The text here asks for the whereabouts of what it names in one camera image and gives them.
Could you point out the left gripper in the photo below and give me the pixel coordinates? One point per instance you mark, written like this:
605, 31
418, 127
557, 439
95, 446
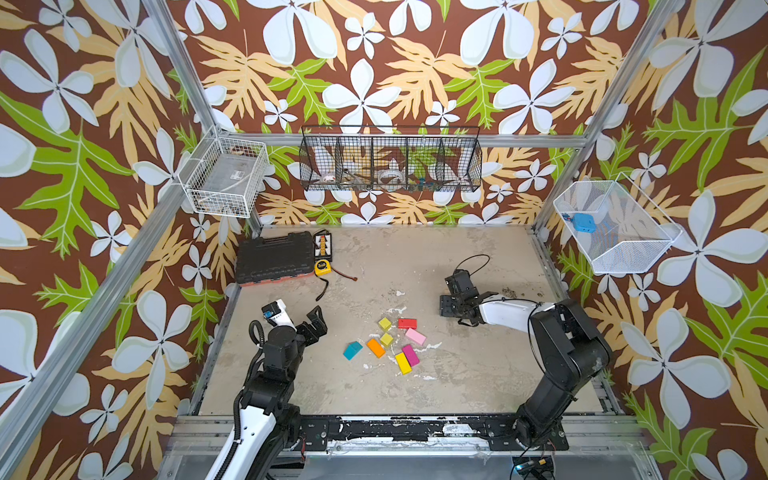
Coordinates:
318, 326

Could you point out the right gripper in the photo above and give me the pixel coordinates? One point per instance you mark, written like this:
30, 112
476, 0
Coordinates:
458, 303

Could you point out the pink wood block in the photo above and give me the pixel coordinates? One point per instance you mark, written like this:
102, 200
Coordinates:
414, 336

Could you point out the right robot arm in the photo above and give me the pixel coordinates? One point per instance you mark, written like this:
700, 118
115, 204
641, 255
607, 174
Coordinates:
570, 349

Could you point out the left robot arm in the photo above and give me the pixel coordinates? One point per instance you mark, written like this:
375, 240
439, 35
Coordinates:
265, 422

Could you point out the teal wood block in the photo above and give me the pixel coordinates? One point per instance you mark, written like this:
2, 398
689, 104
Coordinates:
351, 350

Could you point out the red wood block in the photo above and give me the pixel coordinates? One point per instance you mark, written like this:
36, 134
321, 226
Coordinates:
407, 323

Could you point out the orange wood block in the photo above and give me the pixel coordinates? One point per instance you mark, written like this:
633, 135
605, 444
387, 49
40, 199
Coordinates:
376, 347

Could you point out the magenta wood block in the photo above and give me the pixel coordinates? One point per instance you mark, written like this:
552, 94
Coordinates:
410, 355

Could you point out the yellow cube block upper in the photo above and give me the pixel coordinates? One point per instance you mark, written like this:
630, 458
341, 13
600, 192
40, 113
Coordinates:
385, 324

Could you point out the yellow cube block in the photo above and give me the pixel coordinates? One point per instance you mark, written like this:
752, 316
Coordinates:
385, 324
386, 339

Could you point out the yellow cube block lower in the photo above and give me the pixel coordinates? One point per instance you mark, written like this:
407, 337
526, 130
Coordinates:
386, 339

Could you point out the yellow long block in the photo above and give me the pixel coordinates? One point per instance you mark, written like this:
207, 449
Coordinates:
403, 363

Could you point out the yellow tape measure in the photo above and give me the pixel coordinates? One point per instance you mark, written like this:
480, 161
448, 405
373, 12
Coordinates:
322, 267

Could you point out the black and red tool case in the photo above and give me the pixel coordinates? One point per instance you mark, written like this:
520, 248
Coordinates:
263, 260

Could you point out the blue object in basket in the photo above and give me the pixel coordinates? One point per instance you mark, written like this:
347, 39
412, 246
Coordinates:
581, 222

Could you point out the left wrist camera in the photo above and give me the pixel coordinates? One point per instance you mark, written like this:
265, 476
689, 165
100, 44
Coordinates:
276, 315

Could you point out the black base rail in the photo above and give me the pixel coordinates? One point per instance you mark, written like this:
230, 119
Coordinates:
497, 430

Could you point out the white wire basket right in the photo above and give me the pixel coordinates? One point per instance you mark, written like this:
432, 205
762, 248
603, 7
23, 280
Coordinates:
633, 232

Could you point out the white wire basket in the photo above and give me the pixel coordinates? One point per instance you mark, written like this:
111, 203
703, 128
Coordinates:
633, 232
223, 175

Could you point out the white wire basket left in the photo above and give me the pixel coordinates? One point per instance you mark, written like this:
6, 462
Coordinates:
223, 175

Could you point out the black wire basket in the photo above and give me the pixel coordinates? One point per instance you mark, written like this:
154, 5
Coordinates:
390, 158

